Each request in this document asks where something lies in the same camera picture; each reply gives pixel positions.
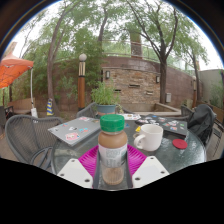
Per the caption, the dark forked tree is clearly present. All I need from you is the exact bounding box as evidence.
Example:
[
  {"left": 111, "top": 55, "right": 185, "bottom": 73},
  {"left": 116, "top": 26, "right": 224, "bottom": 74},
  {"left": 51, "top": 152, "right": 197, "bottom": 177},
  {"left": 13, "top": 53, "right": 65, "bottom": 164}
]
[{"left": 126, "top": 0, "right": 214, "bottom": 104}]

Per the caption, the white slim pole stand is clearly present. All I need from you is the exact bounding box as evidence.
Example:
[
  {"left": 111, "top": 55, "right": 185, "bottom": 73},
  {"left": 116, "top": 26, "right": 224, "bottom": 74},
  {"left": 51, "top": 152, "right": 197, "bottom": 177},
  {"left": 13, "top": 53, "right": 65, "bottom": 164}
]
[{"left": 29, "top": 68, "right": 39, "bottom": 118}]

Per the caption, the black laptop with stickers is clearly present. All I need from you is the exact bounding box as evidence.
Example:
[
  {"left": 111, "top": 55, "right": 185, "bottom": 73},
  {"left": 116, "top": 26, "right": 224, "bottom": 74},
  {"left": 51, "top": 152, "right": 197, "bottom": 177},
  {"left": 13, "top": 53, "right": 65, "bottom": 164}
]
[{"left": 134, "top": 114, "right": 189, "bottom": 137}]

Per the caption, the wooden bench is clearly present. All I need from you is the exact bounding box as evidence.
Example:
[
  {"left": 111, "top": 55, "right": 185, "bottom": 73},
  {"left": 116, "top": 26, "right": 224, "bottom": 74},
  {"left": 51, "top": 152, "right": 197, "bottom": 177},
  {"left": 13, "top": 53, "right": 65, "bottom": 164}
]
[{"left": 8, "top": 97, "right": 36, "bottom": 116}]

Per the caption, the short wooden lamp post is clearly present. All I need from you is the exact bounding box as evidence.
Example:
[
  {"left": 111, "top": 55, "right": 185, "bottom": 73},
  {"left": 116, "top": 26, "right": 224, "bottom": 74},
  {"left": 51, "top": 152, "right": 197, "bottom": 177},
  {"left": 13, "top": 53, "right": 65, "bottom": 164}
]
[{"left": 191, "top": 75, "right": 198, "bottom": 108}]

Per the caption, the leaning slim tree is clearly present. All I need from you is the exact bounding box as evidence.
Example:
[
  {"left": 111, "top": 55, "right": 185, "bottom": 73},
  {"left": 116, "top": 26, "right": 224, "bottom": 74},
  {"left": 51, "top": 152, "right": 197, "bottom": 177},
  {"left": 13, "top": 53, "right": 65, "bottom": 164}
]
[{"left": 19, "top": 6, "right": 111, "bottom": 116}]

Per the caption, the green-capped brown drink bottle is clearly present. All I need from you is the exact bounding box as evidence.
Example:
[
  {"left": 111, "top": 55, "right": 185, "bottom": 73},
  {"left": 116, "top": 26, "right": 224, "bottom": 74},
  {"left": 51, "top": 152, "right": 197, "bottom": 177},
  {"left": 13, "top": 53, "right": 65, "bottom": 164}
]
[{"left": 97, "top": 114, "right": 129, "bottom": 187}]

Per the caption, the flat round red coaster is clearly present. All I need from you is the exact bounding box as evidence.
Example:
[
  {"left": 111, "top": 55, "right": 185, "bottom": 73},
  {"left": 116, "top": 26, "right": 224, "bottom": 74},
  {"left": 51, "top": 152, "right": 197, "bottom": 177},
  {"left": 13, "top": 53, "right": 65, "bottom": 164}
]
[{"left": 172, "top": 138, "right": 189, "bottom": 150}]

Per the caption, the silver laptop with stickers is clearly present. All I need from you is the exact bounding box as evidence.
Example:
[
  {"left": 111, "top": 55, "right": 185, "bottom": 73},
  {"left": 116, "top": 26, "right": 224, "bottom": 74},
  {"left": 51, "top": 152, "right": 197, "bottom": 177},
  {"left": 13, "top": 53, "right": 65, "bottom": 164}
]
[{"left": 47, "top": 116, "right": 102, "bottom": 148}]

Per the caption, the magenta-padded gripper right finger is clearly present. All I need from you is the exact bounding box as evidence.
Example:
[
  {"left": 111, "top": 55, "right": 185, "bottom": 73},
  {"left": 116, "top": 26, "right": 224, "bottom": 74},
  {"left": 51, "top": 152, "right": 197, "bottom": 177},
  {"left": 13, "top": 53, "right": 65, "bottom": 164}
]
[{"left": 124, "top": 143, "right": 170, "bottom": 190}]

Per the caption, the grey mesh patio chair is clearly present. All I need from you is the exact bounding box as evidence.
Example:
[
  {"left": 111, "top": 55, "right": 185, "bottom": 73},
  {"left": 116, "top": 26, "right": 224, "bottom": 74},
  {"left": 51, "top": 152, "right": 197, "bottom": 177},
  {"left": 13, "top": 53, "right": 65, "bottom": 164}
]
[
  {"left": 76, "top": 101, "right": 99, "bottom": 119},
  {"left": 4, "top": 114, "right": 64, "bottom": 171},
  {"left": 179, "top": 104, "right": 224, "bottom": 158}
]

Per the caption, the white ceramic mug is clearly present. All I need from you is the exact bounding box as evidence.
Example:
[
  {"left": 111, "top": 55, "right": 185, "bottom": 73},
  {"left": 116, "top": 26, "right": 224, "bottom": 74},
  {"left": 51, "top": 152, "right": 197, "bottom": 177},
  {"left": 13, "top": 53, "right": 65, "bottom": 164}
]
[{"left": 133, "top": 124, "right": 164, "bottom": 152}]

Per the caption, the globe-topped wooden lamp post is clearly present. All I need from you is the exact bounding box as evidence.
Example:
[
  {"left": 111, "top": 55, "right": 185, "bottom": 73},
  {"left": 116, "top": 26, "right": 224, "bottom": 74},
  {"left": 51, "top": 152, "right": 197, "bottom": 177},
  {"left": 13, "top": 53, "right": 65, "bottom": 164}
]
[{"left": 77, "top": 53, "right": 88, "bottom": 112}]

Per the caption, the white sticker sheet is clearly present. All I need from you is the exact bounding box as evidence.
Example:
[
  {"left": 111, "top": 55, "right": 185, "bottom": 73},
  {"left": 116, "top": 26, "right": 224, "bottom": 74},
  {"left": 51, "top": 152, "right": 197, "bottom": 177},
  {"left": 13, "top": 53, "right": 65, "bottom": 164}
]
[{"left": 121, "top": 113, "right": 142, "bottom": 121}]

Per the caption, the black metal chair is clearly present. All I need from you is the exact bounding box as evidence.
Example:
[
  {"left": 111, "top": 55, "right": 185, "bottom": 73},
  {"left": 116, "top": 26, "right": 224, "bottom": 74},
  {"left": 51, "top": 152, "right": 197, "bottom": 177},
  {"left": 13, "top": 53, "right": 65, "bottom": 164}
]
[{"left": 0, "top": 105, "right": 14, "bottom": 126}]

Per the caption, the orange patio umbrella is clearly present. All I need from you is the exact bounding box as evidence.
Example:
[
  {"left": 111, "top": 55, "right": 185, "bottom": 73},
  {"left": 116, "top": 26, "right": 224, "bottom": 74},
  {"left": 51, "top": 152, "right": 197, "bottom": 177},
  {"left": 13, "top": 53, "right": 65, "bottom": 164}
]
[{"left": 0, "top": 54, "right": 35, "bottom": 89}]

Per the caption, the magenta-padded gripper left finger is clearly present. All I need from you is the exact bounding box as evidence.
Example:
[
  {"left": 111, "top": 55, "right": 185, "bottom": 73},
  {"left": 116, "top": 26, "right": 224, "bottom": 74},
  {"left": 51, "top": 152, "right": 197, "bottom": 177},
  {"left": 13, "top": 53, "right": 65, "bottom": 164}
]
[{"left": 56, "top": 144, "right": 102, "bottom": 190}]

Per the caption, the blue yellow striped cone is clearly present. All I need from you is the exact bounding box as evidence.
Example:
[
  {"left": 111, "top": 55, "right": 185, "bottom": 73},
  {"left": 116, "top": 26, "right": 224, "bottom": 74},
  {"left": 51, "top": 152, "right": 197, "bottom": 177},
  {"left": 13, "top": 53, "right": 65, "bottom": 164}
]
[{"left": 46, "top": 98, "right": 55, "bottom": 117}]

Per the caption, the green plant in blue pot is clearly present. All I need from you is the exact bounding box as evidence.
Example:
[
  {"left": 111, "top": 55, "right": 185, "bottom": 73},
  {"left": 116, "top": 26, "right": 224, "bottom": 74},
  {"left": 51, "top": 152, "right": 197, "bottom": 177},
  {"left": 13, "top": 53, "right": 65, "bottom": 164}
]
[{"left": 90, "top": 81, "right": 121, "bottom": 117}]

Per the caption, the black jacket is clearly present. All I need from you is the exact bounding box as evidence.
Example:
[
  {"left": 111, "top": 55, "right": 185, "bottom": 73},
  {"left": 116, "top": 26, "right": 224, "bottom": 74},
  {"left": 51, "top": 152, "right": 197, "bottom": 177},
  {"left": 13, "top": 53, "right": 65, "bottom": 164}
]
[{"left": 186, "top": 104, "right": 217, "bottom": 146}]

